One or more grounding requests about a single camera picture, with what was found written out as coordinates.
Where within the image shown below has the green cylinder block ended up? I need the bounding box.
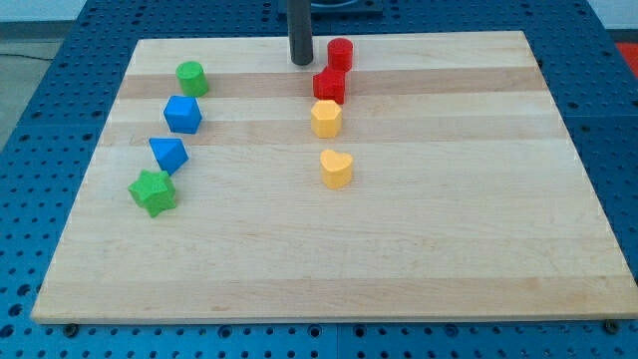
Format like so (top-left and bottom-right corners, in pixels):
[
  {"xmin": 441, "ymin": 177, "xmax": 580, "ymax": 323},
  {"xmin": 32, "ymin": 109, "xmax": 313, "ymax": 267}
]
[{"xmin": 175, "ymin": 61, "xmax": 209, "ymax": 98}]

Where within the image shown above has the blue triangle block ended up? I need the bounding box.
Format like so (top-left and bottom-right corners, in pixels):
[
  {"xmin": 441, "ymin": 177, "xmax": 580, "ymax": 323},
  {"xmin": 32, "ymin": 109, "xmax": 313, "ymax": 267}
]
[{"xmin": 149, "ymin": 138, "xmax": 189, "ymax": 176}]

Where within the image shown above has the red cylinder block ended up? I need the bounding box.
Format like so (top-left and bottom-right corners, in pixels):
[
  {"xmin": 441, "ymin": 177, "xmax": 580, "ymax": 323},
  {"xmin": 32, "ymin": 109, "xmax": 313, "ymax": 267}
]
[{"xmin": 327, "ymin": 38, "xmax": 354, "ymax": 72}]

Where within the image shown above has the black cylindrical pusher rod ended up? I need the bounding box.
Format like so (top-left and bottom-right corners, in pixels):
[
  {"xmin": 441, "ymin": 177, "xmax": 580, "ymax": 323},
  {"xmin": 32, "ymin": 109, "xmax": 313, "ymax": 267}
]
[{"xmin": 286, "ymin": 0, "xmax": 314, "ymax": 66}]

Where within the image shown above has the wooden board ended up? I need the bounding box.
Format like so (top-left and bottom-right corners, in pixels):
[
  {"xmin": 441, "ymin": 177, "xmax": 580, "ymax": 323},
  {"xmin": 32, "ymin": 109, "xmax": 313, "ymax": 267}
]
[{"xmin": 32, "ymin": 31, "xmax": 637, "ymax": 324}]

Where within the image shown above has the red star block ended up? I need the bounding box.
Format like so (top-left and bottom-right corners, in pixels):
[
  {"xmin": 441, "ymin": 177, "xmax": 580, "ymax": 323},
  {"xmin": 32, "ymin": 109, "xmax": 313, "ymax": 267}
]
[{"xmin": 312, "ymin": 67, "xmax": 346, "ymax": 105}]

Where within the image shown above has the green star block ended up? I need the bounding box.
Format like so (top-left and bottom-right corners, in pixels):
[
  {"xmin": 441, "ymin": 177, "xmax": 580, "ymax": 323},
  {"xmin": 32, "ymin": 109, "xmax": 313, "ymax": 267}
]
[{"xmin": 128, "ymin": 170, "xmax": 176, "ymax": 217}]

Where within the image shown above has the yellow heart block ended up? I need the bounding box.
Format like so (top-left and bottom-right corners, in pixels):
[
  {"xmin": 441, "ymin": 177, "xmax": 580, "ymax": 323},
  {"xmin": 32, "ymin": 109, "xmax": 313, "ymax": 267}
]
[{"xmin": 320, "ymin": 150, "xmax": 354, "ymax": 189}]

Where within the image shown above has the blue cube block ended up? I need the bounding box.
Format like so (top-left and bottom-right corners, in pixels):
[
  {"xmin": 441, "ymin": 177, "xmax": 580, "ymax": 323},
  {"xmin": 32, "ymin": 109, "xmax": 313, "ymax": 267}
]
[{"xmin": 163, "ymin": 96, "xmax": 202, "ymax": 135}]

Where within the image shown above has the yellow hexagon block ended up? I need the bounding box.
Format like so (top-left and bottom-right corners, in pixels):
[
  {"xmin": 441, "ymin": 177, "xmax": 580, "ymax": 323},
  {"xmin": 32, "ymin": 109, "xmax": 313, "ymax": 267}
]
[{"xmin": 310, "ymin": 100, "xmax": 342, "ymax": 139}]

